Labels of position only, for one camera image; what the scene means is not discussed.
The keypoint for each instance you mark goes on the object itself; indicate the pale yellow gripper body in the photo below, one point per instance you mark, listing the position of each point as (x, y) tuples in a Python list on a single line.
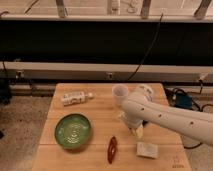
[(137, 130)]

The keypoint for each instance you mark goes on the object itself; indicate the red chili pepper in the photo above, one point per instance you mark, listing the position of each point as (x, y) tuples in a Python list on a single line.
[(112, 148)]

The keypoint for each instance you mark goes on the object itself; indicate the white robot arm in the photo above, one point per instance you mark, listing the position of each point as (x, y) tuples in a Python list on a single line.
[(138, 106)]

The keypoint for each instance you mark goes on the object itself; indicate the white sponge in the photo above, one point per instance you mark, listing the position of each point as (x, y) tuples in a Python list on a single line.
[(147, 150)]

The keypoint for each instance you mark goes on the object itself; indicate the clear plastic cup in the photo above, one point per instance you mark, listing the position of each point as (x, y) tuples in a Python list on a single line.
[(119, 93)]

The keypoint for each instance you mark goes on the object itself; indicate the blue power box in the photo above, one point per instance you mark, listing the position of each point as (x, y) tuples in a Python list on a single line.
[(183, 101)]

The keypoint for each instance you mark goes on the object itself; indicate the green ceramic bowl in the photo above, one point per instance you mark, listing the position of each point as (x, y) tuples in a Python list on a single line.
[(72, 131)]

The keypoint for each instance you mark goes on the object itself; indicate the white plastic bottle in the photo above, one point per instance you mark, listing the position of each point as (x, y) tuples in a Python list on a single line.
[(75, 97)]

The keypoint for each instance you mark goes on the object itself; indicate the grey metal rail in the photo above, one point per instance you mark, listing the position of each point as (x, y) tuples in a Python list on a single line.
[(107, 72)]

